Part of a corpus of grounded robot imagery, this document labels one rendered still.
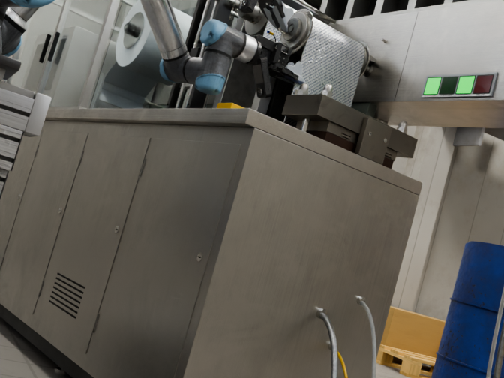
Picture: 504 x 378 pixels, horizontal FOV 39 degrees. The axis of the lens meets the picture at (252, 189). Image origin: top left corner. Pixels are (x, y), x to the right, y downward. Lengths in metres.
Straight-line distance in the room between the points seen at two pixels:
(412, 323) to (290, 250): 4.11
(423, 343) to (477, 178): 1.83
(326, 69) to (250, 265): 0.73
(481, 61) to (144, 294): 1.14
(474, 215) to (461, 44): 4.92
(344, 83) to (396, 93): 0.17
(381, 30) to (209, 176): 0.91
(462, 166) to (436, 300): 1.26
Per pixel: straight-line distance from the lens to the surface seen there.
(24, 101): 1.62
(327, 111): 1.96
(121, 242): 2.15
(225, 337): 1.78
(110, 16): 2.98
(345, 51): 2.27
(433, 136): 6.42
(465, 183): 6.94
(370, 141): 2.04
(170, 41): 2.00
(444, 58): 2.22
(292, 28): 2.21
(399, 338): 5.85
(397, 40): 2.39
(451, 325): 3.85
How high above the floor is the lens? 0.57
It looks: 5 degrees up
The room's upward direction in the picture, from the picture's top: 16 degrees clockwise
